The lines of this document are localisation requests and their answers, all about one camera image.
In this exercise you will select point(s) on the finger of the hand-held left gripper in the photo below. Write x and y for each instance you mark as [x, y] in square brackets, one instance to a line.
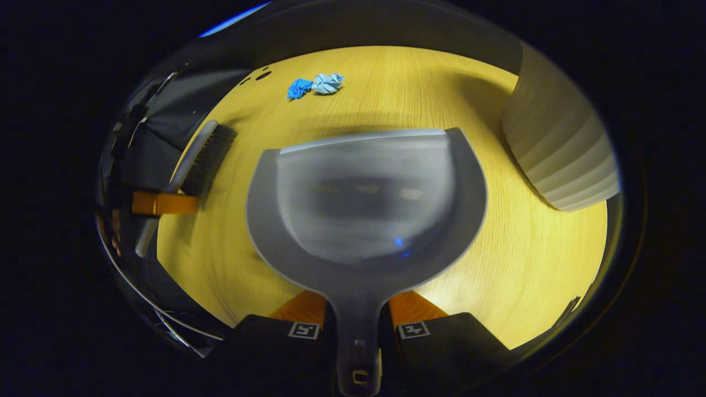
[165, 203]

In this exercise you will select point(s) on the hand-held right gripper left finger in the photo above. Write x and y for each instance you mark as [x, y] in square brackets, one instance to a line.
[265, 342]

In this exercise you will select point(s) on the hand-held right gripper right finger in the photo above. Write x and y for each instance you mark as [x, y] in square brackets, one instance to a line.
[452, 342]

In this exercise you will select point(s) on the small grey broom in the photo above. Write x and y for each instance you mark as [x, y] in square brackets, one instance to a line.
[212, 151]

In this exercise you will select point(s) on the grey dustpan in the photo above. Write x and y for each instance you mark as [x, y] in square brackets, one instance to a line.
[364, 209]

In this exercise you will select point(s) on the dark blue paper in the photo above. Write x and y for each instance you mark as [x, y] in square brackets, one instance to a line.
[299, 88]

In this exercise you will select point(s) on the light blue paper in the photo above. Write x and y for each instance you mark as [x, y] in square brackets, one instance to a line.
[327, 83]

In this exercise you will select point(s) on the white ribbed garbage bin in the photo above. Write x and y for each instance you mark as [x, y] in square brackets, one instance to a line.
[562, 154]

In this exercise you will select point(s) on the wooden desktop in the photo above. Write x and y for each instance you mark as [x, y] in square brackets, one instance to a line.
[496, 264]

